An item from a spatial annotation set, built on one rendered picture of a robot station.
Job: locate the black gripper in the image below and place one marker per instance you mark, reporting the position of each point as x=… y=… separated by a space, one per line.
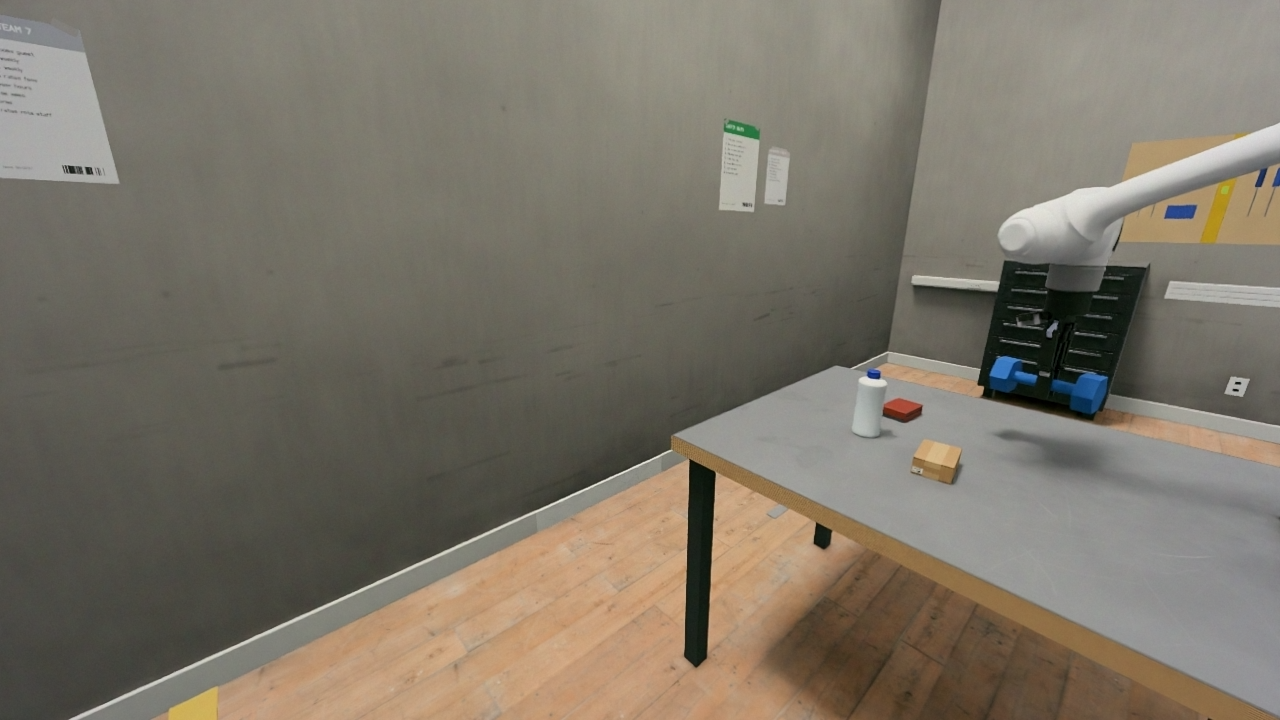
x=1062 y=305

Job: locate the small brown cardboard box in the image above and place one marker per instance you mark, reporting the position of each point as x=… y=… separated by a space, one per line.
x=936 y=461

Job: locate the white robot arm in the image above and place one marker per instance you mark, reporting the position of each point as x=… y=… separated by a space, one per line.
x=1064 y=227

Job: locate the red rectangular block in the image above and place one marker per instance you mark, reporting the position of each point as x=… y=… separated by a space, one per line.
x=902 y=410

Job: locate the white bottle with blue cap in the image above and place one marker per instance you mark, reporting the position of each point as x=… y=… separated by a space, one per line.
x=869 y=404

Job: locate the blue dumbbell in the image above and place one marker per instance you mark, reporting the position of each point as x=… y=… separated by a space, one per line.
x=1086 y=395

